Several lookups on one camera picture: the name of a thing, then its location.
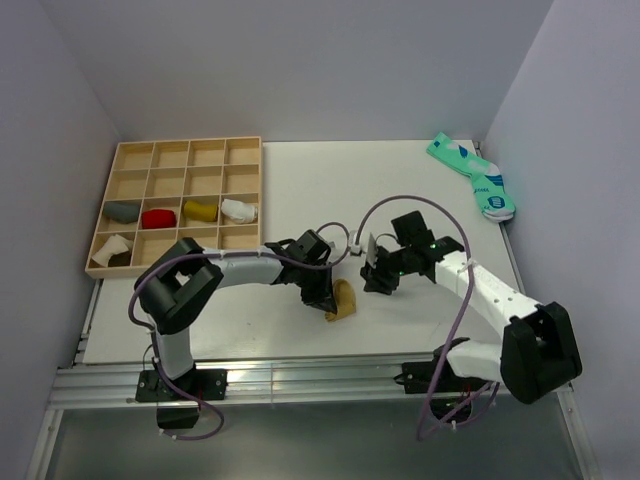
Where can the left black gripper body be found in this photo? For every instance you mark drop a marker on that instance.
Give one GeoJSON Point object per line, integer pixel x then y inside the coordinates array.
{"type": "Point", "coordinates": [314, 286]}

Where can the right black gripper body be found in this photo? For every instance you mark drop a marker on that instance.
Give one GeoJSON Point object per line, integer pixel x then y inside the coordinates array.
{"type": "Point", "coordinates": [390, 266]}

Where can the mustard yellow sock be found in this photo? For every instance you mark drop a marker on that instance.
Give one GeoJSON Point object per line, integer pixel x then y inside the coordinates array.
{"type": "Point", "coordinates": [345, 298]}
{"type": "Point", "coordinates": [193, 210]}

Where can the cream and brown striped sock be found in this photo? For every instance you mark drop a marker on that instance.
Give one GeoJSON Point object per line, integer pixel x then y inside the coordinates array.
{"type": "Point", "coordinates": [116, 244]}

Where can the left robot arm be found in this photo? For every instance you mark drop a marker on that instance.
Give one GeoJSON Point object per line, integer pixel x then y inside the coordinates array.
{"type": "Point", "coordinates": [169, 297]}

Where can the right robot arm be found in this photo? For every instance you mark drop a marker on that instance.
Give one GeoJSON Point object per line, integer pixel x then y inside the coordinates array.
{"type": "Point", "coordinates": [537, 351]}

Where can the teal patterned sock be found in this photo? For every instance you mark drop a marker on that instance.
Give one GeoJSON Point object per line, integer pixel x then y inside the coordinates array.
{"type": "Point", "coordinates": [485, 177]}

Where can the white rolled sock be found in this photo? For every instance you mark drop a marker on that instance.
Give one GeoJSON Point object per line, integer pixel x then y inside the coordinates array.
{"type": "Point", "coordinates": [238, 212]}

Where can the mustard yellow rolled sock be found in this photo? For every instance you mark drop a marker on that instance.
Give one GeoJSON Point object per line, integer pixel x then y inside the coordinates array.
{"type": "Point", "coordinates": [193, 210]}

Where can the wooden compartment tray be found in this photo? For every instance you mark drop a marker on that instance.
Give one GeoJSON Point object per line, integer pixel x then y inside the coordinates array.
{"type": "Point", "coordinates": [164, 175]}

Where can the red rolled sock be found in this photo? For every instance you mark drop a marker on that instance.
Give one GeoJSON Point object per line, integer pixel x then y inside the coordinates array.
{"type": "Point", "coordinates": [158, 219]}

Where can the grey rolled sock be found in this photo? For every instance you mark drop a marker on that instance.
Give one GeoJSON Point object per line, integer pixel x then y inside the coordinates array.
{"type": "Point", "coordinates": [122, 212]}

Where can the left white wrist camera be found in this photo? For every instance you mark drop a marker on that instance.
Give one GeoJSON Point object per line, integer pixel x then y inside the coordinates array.
{"type": "Point", "coordinates": [354, 247]}

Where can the aluminium mounting rail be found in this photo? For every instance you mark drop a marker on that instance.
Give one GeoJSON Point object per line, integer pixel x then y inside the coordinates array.
{"type": "Point", "coordinates": [310, 380]}

